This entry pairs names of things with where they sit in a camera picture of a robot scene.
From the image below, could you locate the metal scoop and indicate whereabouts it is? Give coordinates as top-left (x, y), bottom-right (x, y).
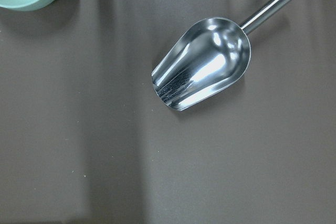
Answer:
top-left (151, 0), bottom-right (291, 111)

